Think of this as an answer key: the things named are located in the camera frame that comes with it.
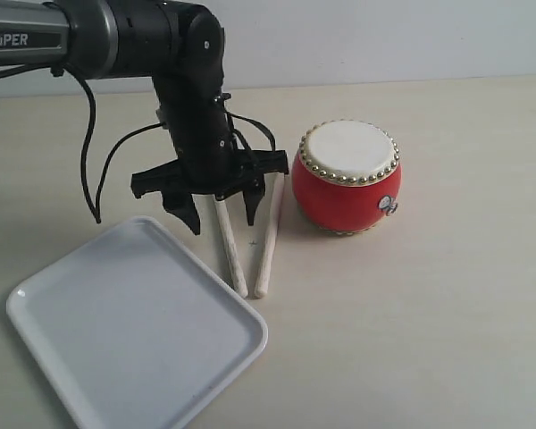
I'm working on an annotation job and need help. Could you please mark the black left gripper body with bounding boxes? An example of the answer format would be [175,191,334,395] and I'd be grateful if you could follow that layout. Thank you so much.
[130,84,289,198]

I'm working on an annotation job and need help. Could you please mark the white drumstick one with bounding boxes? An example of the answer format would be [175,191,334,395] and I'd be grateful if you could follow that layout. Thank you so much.
[255,174,285,299]
[214,199,248,298]

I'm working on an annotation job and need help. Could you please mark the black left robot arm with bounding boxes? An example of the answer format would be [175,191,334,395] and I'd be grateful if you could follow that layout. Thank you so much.
[0,1,289,233]

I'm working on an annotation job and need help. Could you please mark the red small drum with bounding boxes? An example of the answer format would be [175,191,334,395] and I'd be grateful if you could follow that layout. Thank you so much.
[291,119,403,235]

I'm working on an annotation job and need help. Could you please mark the white plastic tray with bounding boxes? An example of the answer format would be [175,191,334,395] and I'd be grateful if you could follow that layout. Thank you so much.
[5,216,268,428]

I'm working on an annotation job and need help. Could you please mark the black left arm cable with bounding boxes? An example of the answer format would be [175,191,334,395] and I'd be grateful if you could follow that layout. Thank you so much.
[0,62,278,225]

